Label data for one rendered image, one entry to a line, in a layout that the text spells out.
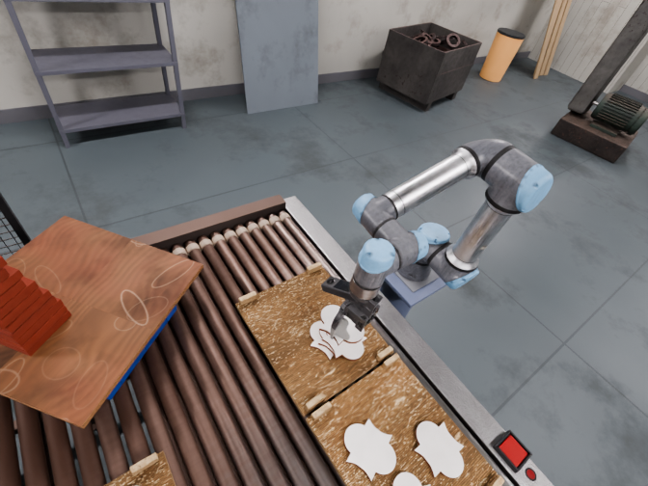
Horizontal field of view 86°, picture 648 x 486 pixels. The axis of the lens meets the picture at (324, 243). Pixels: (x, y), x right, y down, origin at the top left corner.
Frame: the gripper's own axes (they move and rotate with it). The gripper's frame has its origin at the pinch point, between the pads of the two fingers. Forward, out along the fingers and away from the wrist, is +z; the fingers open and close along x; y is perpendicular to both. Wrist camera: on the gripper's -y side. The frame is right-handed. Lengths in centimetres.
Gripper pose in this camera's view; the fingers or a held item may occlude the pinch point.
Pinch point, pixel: (341, 323)
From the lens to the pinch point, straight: 106.1
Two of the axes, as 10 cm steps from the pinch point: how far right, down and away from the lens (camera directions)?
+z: -1.5, 6.8, 7.2
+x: 6.5, -4.8, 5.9
